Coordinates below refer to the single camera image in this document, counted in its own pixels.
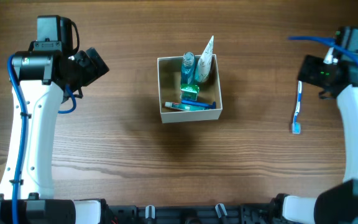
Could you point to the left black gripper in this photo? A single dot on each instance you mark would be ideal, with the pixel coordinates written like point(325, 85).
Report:
point(95, 66)

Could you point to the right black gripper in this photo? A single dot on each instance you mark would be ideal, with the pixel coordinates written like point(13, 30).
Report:
point(305, 70)

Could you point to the teal toothpaste tube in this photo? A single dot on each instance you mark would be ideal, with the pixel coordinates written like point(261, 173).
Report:
point(183, 107)

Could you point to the blue mouthwash bottle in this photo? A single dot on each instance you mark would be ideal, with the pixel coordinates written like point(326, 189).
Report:
point(188, 68)

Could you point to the green white soap box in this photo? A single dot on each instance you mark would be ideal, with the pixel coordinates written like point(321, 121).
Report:
point(189, 92)

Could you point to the white leaf-print cosmetic tube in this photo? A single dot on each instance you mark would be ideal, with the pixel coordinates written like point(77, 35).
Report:
point(204, 63)

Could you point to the blue disposable razor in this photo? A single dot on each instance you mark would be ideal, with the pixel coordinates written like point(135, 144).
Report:
point(196, 103)

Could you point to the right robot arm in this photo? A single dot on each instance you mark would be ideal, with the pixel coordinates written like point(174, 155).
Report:
point(340, 203)

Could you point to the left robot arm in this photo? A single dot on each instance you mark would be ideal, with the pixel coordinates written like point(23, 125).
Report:
point(52, 71)

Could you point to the blue white toothbrush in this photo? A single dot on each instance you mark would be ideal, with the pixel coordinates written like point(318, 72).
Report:
point(296, 126)

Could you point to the white open cardboard box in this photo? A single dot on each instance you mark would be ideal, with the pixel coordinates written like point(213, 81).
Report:
point(169, 75)

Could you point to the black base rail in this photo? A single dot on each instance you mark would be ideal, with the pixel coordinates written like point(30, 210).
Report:
point(217, 214)

